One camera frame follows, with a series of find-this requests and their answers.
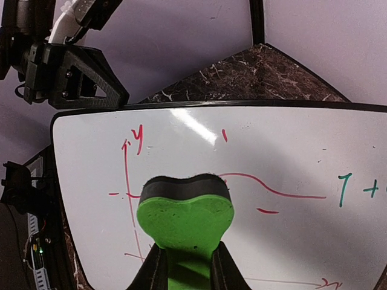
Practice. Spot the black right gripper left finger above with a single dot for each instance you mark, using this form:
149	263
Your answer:
153	274

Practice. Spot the green bone-shaped eraser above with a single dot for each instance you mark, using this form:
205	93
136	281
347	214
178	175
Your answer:
186	218

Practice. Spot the white whiteboard with black frame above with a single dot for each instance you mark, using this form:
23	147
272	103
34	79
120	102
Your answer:
307	180

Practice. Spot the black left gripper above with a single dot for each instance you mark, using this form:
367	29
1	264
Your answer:
72	77

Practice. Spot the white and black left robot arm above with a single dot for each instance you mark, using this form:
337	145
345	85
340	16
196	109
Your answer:
23	24

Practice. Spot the black left corner post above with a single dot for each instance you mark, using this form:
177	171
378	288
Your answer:
257	21

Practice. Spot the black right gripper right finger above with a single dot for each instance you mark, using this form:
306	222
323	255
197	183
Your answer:
225	274

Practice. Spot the white slotted cable duct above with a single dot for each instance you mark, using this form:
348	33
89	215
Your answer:
34	254

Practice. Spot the left wrist camera with cables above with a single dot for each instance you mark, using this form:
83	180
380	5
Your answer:
78	17

